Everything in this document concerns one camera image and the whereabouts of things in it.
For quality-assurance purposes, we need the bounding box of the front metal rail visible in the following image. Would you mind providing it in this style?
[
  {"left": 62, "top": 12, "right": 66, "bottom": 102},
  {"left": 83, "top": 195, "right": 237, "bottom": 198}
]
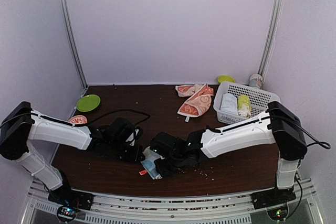
[{"left": 20, "top": 191, "right": 323, "bottom": 224}]

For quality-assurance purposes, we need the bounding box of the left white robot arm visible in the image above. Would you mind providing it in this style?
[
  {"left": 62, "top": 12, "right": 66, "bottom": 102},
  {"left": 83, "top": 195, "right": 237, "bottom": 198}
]
[{"left": 1, "top": 101, "right": 145, "bottom": 205}]

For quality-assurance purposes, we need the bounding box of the orange patterned bowl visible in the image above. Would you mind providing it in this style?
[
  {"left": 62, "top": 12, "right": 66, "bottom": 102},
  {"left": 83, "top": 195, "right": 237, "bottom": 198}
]
[{"left": 68, "top": 115, "right": 88, "bottom": 124}]

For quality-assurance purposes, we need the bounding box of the white plastic basket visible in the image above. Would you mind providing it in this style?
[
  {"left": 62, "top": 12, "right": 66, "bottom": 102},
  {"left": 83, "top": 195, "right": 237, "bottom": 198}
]
[{"left": 213, "top": 82, "right": 281, "bottom": 124}]

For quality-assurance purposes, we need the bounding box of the white rolled towel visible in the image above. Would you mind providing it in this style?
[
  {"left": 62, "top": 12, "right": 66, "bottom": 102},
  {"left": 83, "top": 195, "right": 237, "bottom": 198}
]
[{"left": 220, "top": 93, "right": 238, "bottom": 114}]

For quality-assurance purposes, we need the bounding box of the small green bowl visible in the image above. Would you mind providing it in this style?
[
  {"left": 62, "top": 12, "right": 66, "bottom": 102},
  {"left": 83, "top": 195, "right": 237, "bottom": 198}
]
[{"left": 217, "top": 75, "right": 236, "bottom": 85}]

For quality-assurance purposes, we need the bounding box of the left aluminium frame post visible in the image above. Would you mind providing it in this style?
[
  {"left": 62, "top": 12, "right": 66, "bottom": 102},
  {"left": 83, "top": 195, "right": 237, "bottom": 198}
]
[{"left": 59, "top": 0, "right": 88, "bottom": 89}]

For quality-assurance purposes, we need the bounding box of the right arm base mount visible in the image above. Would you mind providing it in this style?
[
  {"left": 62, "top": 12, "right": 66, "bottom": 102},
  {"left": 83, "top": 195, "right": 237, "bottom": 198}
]
[{"left": 251, "top": 182, "right": 296, "bottom": 222}]

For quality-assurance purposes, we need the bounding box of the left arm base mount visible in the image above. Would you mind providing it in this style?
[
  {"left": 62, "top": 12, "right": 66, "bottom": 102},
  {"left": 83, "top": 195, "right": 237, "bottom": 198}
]
[{"left": 44, "top": 185, "right": 94, "bottom": 223}]

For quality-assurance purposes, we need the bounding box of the green rolled towel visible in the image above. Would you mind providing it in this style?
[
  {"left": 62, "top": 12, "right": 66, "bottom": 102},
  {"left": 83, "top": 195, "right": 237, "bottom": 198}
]
[{"left": 238, "top": 95, "right": 251, "bottom": 118}]

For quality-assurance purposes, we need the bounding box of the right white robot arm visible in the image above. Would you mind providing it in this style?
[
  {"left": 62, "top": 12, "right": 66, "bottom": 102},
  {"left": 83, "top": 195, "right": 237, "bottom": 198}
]
[{"left": 150, "top": 101, "right": 308, "bottom": 204}]

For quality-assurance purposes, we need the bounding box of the right aluminium frame post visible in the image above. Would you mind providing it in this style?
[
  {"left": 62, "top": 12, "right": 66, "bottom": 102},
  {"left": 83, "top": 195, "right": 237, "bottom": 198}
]
[{"left": 258, "top": 0, "right": 284, "bottom": 80}]

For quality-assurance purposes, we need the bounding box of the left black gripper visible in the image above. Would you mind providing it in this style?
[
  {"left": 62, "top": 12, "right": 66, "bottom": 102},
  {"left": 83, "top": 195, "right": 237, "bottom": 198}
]
[{"left": 108, "top": 140, "right": 145, "bottom": 164}]

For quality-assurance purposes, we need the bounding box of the patterned paper cup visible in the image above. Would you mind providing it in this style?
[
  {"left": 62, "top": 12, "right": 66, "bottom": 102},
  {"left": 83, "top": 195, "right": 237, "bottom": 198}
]
[{"left": 249, "top": 73, "right": 264, "bottom": 89}]

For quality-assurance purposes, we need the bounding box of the orange patterned towel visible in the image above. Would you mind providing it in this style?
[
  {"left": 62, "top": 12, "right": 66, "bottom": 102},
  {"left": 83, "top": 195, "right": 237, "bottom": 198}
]
[{"left": 175, "top": 84, "right": 214, "bottom": 122}]

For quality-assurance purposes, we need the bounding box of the green plate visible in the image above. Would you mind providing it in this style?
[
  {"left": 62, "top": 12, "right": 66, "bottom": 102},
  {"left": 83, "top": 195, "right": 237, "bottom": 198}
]
[{"left": 76, "top": 94, "right": 101, "bottom": 112}]

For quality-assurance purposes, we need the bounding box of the aluminium frame post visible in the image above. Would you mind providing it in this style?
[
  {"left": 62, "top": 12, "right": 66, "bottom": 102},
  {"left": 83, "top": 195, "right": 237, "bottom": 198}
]
[
  {"left": 59, "top": 0, "right": 88, "bottom": 89},
  {"left": 258, "top": 0, "right": 284, "bottom": 80}
]

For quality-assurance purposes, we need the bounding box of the blue polka dot towel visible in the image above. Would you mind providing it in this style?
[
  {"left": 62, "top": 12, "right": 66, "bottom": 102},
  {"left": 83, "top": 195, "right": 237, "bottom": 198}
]
[{"left": 140, "top": 146, "right": 164, "bottom": 180}]

